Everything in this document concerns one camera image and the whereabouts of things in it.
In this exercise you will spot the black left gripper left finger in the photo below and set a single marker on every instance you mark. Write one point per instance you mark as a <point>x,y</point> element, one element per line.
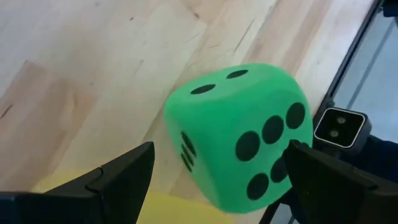
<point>118,193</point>

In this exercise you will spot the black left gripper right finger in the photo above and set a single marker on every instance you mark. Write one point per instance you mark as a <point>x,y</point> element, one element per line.
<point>335,199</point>

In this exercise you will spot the green foam die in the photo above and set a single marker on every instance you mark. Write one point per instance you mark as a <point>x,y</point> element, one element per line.
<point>224,124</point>

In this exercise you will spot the yellow plastic tray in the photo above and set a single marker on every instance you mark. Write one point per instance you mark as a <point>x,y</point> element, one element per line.
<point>186,211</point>

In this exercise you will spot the black table-level camera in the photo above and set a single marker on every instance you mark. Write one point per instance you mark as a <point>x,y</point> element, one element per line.
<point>340,130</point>

